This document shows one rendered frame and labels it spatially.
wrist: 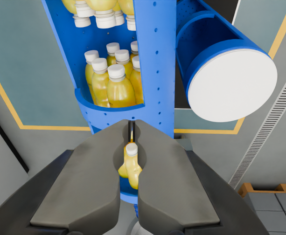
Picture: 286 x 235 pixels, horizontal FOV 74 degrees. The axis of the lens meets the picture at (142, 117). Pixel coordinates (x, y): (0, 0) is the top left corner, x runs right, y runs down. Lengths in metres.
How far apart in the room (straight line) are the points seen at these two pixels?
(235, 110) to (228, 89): 0.10
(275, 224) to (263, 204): 0.25
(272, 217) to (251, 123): 1.42
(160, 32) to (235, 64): 0.31
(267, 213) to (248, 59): 2.83
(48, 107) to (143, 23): 1.96
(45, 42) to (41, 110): 0.78
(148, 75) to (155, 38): 0.07
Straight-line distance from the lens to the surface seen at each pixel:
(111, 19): 0.41
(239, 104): 0.74
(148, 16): 0.37
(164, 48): 0.42
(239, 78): 0.67
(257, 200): 3.35
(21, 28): 1.91
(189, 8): 1.46
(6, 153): 2.83
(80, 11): 0.47
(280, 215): 3.38
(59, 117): 2.29
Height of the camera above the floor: 1.57
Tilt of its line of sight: 49 degrees down
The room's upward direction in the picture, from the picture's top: 178 degrees counter-clockwise
